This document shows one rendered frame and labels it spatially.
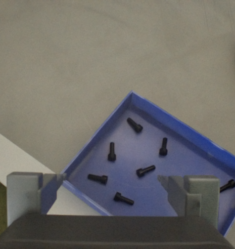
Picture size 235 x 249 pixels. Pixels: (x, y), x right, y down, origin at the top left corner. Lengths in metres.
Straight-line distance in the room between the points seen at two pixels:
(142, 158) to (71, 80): 0.10
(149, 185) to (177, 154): 0.04
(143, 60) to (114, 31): 0.05
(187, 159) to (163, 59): 0.11
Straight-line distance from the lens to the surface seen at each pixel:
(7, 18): 0.39
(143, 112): 0.30
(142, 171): 0.27
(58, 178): 0.16
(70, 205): 0.27
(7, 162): 0.29
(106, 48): 0.34
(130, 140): 0.29
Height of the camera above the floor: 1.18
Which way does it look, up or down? 63 degrees down
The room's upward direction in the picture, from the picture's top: 4 degrees clockwise
